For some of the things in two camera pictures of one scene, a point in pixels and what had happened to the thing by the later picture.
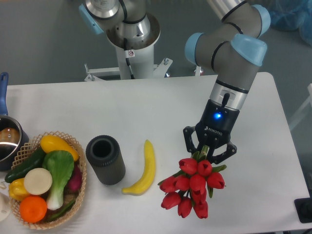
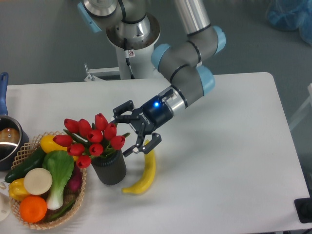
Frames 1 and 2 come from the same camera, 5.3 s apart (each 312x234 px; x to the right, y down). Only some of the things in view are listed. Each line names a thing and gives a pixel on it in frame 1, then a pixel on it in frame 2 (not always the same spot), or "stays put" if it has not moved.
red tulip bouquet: (188, 187) -> (85, 141)
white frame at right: (302, 108) stays put
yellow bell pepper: (51, 143) stays put
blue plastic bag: (292, 15) stays put
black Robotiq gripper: (213, 129) -> (148, 118)
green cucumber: (35, 161) stays put
